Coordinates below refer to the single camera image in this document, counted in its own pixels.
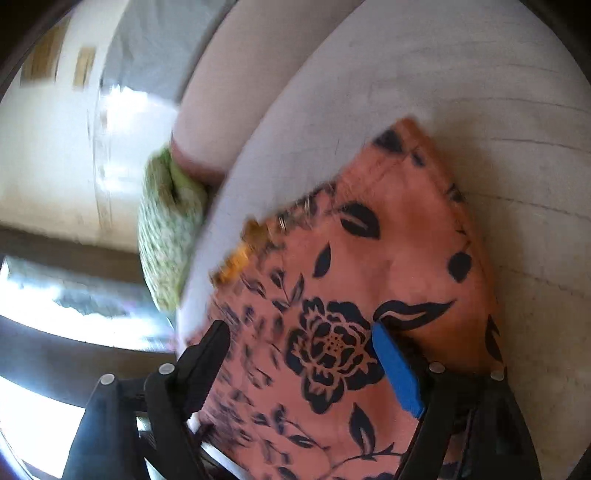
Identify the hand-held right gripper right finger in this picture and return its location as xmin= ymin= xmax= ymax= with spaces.
xmin=372 ymin=322 xmax=542 ymax=480

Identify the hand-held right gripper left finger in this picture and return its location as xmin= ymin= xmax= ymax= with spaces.
xmin=62 ymin=320 xmax=232 ymax=480

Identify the orange floral long-sleeved shirt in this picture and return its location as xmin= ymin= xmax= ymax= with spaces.
xmin=185 ymin=117 xmax=506 ymax=480

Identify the green checked pillow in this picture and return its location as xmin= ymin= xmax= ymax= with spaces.
xmin=137 ymin=147 xmax=211 ymax=312

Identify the pink bolster cushion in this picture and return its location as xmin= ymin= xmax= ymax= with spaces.
xmin=170 ymin=0 xmax=365 ymax=183

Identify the pale lilac quilted bed sheet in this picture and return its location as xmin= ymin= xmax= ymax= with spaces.
xmin=175 ymin=0 xmax=591 ymax=480

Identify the grey-blue pillow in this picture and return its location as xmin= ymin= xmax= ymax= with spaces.
xmin=99 ymin=0 xmax=241 ymax=109

